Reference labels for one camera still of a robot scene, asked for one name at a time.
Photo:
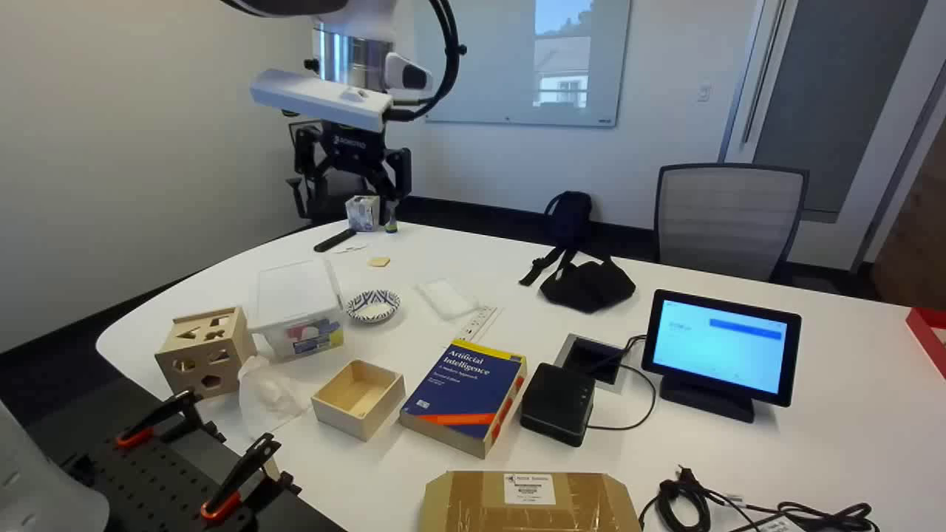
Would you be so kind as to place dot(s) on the wooden shape sorter cube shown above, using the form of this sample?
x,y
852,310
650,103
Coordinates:
x,y
205,350

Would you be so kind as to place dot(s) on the small open wooden box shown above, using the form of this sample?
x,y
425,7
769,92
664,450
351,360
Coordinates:
x,y
360,398

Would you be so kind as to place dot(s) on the black backpack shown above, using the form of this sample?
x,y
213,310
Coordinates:
x,y
570,217

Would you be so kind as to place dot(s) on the brown cardboard box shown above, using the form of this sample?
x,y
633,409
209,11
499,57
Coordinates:
x,y
527,505

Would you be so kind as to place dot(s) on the black remote control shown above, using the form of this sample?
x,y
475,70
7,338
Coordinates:
x,y
336,242

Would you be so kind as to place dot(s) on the black box device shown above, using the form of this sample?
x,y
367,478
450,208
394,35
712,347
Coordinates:
x,y
556,404

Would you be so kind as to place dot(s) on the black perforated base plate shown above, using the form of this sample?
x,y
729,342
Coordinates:
x,y
166,490

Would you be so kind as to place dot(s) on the glass whiteboard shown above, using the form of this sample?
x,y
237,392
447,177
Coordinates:
x,y
514,60

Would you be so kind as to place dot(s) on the clear plastic container with blocks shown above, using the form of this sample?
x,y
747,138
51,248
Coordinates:
x,y
298,314

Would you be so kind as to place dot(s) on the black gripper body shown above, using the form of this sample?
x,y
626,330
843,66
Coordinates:
x,y
348,149

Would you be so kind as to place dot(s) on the crumpled clear plastic bag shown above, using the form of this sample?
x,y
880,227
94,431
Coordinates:
x,y
267,392

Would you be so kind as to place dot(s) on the blue book with orange stripe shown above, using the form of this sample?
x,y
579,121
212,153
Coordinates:
x,y
462,398

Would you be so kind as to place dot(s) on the tan round coaster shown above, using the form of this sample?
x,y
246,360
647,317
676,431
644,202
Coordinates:
x,y
381,262

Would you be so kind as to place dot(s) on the red object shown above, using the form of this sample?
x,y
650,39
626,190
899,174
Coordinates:
x,y
929,338

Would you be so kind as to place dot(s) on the tissue box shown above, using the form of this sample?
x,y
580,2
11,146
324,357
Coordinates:
x,y
361,212

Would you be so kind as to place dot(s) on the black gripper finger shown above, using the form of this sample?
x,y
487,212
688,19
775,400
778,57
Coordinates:
x,y
392,202
307,194

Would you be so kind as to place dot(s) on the grey mesh chair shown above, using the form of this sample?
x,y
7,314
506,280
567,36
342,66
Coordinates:
x,y
729,220

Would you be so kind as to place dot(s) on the black tablet on stand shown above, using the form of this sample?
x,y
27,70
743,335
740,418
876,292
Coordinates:
x,y
722,347

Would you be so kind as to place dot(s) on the white folded cloth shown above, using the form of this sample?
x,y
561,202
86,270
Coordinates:
x,y
446,301

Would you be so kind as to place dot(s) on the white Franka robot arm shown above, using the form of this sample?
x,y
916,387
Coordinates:
x,y
314,92

